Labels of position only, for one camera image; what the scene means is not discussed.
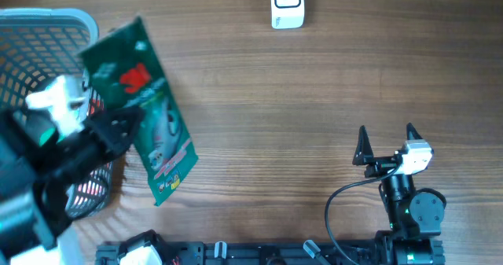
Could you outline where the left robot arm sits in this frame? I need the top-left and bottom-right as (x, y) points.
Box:
(1, 106), (145, 264)

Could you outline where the black right camera cable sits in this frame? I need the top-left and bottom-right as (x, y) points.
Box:
(324, 163), (402, 265)

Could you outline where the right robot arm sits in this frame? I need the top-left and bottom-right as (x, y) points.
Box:
(353, 123), (446, 265)

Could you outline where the green 3M gloves package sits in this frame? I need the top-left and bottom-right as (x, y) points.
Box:
(79, 17), (198, 206)

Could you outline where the red chili sauce bottle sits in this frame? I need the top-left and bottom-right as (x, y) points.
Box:
(73, 95), (112, 208)

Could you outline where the white barcode scanner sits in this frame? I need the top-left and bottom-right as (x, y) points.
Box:
(270, 0), (305, 30)

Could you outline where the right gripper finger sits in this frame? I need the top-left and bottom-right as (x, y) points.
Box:
(406, 123), (423, 141)
(352, 125), (374, 166)

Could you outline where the grey plastic shopping basket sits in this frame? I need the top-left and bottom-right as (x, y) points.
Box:
(1, 8), (113, 218)

